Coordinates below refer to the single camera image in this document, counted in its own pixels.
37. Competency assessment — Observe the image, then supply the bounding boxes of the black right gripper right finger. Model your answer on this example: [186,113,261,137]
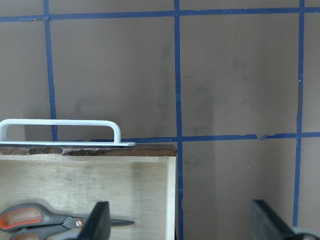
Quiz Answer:
[250,199,296,240]

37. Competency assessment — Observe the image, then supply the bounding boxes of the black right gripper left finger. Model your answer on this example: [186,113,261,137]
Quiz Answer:
[77,201,111,240]

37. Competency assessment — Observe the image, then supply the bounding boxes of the light wooden drawer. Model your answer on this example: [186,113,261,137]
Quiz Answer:
[0,144,177,240]

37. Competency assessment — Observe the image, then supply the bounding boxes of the orange grey scissors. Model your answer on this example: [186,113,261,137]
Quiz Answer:
[0,202,135,240]

